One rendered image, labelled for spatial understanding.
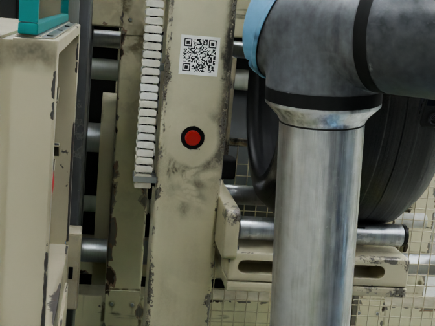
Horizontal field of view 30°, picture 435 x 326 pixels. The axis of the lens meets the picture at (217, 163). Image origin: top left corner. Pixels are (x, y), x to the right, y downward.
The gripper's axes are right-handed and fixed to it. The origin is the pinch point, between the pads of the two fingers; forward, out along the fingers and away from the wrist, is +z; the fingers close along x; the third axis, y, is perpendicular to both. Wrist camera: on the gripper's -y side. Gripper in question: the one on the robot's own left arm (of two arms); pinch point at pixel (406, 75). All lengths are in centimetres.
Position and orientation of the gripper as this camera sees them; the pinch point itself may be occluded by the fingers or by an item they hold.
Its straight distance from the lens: 142.8
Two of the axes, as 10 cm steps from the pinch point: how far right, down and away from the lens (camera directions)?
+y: 0.7, -10.0, -0.7
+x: -9.9, -0.6, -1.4
